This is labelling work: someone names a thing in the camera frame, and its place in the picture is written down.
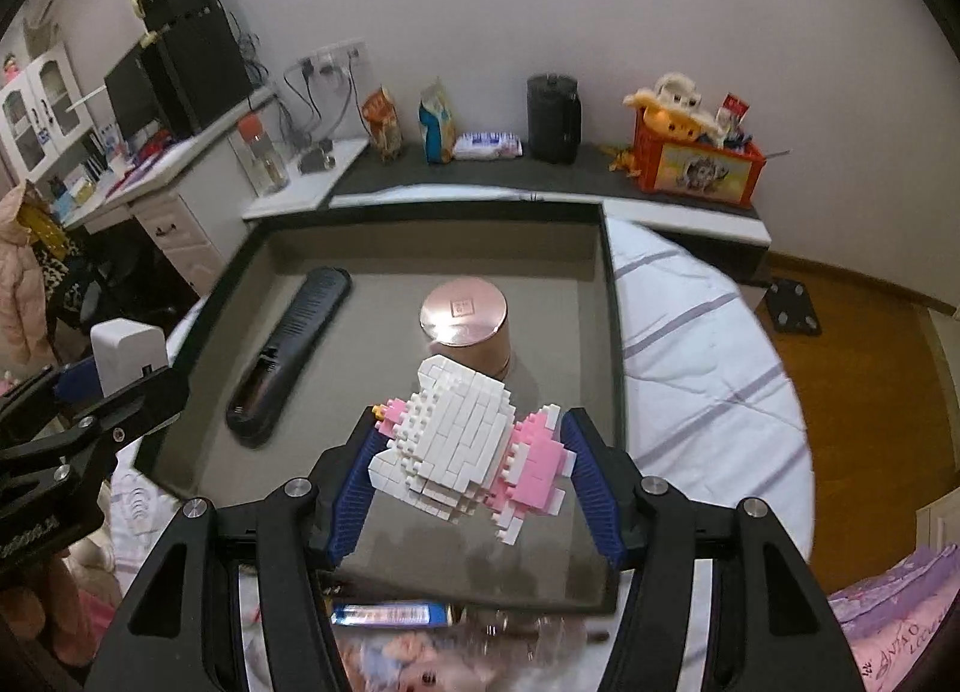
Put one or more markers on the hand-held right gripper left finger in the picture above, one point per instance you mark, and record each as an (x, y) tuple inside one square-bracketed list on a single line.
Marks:
[(346, 504)]

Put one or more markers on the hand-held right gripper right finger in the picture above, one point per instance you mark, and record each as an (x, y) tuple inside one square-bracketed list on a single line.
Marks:
[(592, 489)]

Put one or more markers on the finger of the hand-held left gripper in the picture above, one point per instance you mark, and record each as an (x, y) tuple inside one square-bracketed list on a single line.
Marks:
[(127, 407), (75, 378)]

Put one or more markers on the white small box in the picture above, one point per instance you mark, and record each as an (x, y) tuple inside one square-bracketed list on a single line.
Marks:
[(127, 354)]

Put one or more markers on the white and pink block toy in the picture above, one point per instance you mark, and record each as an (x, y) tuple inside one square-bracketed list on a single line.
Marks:
[(457, 429)]

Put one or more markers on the clear plastic bag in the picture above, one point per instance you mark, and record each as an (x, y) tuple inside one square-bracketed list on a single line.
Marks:
[(525, 624)]

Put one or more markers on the black remote control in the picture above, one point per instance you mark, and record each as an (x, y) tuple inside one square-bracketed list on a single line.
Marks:
[(292, 347)]

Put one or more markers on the pink box with dark rim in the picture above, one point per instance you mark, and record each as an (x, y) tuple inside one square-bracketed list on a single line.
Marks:
[(375, 287)]

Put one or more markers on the rose gold round tin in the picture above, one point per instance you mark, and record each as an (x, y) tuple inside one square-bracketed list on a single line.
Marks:
[(465, 309)]

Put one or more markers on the pink plush cloth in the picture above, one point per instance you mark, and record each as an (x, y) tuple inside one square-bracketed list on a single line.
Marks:
[(45, 602)]

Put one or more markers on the black office chair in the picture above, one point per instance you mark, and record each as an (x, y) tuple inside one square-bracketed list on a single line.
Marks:
[(112, 287)]

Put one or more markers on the blue tube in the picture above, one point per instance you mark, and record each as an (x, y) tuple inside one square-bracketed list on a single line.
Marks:
[(390, 614)]

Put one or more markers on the pink jacket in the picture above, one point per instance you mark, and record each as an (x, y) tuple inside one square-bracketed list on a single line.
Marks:
[(19, 272)]

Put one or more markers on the white striped quilt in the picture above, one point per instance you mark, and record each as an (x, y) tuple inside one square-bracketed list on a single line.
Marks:
[(697, 392)]

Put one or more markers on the pink doll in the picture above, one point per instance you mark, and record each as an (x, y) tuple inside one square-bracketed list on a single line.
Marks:
[(420, 666)]

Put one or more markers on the white desk with drawers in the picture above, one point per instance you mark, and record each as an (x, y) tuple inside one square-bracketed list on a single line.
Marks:
[(187, 227)]

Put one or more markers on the papers and books on desk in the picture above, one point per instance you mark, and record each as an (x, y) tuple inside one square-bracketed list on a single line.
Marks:
[(142, 159)]

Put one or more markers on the white glass-door cabinet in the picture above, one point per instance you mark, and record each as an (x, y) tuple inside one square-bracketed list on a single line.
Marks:
[(41, 114)]

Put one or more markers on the black floor scale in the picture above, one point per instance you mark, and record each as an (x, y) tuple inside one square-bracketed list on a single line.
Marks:
[(793, 306)]

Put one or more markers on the white nightstand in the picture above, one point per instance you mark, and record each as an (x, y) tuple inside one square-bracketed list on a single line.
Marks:
[(300, 193)]

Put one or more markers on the clear bottle with orange cap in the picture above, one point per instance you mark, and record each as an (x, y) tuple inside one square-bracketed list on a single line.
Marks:
[(264, 159)]

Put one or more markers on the black computer monitor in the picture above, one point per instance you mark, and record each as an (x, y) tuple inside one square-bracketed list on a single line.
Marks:
[(131, 92)]

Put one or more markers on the dark-topped low cabinet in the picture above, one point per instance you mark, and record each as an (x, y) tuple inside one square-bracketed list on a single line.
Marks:
[(570, 178)]

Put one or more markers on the small black device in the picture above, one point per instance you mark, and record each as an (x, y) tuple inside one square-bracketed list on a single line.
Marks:
[(316, 158)]

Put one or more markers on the black computer tower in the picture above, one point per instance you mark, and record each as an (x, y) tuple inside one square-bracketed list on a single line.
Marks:
[(199, 73)]

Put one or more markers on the small yellow toy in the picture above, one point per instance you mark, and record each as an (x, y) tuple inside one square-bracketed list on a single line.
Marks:
[(621, 161)]

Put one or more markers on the purple printed blanket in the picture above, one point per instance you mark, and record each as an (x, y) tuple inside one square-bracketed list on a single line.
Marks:
[(900, 617)]

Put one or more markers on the orange toy crate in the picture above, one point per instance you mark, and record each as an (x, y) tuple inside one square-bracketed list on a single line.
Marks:
[(697, 170)]

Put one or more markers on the white and blue tissue pack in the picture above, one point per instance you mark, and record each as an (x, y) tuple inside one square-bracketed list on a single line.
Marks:
[(487, 146)]

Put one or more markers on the orange snack bag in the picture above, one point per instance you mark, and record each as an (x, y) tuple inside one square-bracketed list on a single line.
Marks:
[(384, 125)]

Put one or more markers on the blue and white snack bag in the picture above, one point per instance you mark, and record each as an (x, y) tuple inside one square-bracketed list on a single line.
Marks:
[(437, 125)]

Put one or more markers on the yellow and white plush toy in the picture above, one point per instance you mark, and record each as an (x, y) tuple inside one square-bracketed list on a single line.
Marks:
[(675, 99)]

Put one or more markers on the red and white packet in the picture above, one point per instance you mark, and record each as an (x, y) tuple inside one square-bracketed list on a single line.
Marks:
[(735, 110)]

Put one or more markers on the white wall outlet strip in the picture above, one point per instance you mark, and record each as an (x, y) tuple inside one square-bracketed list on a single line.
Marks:
[(331, 56)]

